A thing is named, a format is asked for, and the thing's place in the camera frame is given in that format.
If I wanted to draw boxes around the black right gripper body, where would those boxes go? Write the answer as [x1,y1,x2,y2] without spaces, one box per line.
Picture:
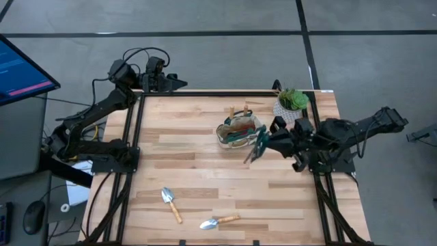
[269,115,317,173]

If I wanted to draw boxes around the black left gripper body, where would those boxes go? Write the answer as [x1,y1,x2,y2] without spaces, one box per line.
[138,56,171,94]

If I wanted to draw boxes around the green pruning shears with strap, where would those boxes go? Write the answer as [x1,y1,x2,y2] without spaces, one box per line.
[243,124,271,164]

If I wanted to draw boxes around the beige green gardening bag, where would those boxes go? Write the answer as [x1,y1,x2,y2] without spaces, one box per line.
[215,111,266,150]

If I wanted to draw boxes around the succulent in white patterned pot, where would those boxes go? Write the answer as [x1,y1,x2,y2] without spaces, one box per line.
[272,87,310,124]

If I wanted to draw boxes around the black stand foot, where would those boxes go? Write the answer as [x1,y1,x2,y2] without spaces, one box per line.
[406,123,437,153]

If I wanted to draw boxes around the black desk beam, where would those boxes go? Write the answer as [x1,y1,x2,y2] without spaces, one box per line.
[39,153,94,189]

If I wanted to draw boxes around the blue computer monitor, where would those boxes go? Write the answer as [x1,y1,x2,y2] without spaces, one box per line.
[0,33,61,107]

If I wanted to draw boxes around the white paper sheet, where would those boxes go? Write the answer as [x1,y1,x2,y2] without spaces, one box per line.
[66,159,94,206]

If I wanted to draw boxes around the grey cabinet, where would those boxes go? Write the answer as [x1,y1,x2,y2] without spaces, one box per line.
[0,94,48,181]

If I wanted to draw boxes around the grey desk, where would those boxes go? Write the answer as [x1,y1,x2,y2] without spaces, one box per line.
[0,169,53,246]

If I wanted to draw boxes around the black computer mouse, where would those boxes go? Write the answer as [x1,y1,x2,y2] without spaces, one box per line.
[23,200,46,236]

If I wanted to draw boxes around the black keyboard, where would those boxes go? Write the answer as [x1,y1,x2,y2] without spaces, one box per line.
[0,201,14,245]

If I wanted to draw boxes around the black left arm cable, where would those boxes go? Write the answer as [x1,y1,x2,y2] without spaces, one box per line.
[91,46,171,103]

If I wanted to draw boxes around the black metal table frame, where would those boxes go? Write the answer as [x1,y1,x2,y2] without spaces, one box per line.
[80,81,373,246]

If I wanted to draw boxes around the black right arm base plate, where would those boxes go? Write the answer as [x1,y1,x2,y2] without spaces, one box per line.
[309,150,356,174]

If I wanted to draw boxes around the yellow cable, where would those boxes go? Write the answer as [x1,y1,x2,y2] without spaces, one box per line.
[68,124,100,161]

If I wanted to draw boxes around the black floor cable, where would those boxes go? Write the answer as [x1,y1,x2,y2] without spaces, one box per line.
[36,95,93,107]

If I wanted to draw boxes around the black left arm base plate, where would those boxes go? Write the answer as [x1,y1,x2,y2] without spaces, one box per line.
[91,146,141,174]

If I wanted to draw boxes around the narrow silver trowel wooden handle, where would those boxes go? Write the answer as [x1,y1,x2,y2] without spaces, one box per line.
[199,215,241,230]

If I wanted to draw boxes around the square silver spade wooden handle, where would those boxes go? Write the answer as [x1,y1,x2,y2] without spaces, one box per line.
[160,187,184,223]

